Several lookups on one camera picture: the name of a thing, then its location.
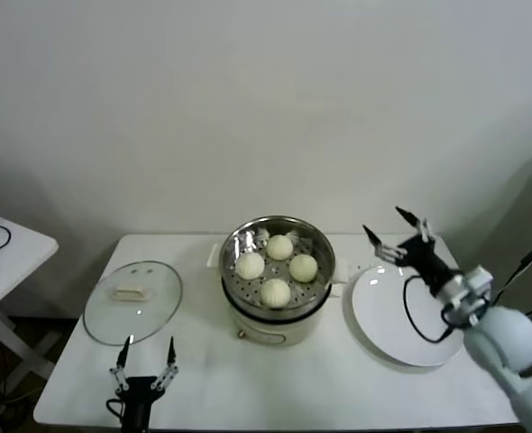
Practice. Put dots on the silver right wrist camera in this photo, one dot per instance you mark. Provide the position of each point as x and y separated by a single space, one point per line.
480 277

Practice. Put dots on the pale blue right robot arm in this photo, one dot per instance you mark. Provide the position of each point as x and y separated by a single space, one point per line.
505 338

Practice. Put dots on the cream electric cooker pot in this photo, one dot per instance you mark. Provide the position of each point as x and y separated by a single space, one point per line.
270 331

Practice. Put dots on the white folding side table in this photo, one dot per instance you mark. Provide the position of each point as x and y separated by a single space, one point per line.
18 257

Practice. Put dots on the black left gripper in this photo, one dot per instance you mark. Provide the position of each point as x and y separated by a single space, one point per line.
140 387

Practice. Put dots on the white steamed baozi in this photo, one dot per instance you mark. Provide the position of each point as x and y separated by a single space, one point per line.
303 268
275 293
279 247
249 266

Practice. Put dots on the white round plate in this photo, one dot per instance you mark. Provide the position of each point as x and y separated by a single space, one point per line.
383 325

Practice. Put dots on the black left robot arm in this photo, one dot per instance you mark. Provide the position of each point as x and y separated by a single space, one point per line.
136 417

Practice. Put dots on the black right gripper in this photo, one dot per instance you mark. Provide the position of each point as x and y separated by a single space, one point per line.
428 264

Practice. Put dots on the stainless steel steamer basket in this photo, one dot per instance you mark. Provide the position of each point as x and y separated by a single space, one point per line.
320 252

